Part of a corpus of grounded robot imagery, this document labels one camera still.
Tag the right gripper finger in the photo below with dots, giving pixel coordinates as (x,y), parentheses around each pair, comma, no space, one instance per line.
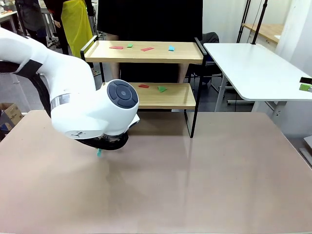
(305,87)
(306,80)

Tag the large green paper scrap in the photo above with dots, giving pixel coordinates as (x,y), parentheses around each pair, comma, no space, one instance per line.
(161,89)

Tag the teal chenille duster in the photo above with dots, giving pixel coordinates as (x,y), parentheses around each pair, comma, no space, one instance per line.
(99,152)

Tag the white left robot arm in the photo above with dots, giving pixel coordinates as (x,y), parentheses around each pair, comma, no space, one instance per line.
(73,85)

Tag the hand of yellow apron person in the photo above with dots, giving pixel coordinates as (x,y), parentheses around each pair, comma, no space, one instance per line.
(57,23)

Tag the large white table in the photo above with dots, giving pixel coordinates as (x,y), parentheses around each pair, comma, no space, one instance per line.
(251,68)

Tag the black upright pole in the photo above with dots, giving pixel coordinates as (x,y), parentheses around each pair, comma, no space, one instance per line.
(259,24)

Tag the black tripod stand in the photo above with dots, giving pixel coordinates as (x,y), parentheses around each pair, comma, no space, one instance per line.
(243,22)

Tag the black office chair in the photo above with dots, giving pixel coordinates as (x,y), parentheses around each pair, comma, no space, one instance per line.
(210,37)

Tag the blue paper scrap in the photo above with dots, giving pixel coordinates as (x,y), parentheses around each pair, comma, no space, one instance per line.
(171,48)

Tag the long red paper scrap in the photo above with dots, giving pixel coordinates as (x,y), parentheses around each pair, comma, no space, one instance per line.
(116,47)
(147,49)

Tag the person in black dress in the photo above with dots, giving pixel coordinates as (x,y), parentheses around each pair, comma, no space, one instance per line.
(148,19)

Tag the small green paper scrap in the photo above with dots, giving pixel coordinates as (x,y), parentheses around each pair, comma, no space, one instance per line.
(130,45)

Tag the person in yellow apron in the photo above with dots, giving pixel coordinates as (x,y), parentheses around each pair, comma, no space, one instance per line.
(75,29)

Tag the person in dark clothes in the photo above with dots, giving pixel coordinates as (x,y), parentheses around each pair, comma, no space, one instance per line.
(31,14)

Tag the brown cardboard box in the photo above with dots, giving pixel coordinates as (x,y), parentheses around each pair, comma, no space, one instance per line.
(13,114)

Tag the white background desk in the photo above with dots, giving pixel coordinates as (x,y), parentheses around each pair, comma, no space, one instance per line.
(7,15)

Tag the two-tier wooden shelf black frame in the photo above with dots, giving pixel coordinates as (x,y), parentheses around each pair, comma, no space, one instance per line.
(146,60)

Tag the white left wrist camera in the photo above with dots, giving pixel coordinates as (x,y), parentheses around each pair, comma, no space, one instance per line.
(134,122)

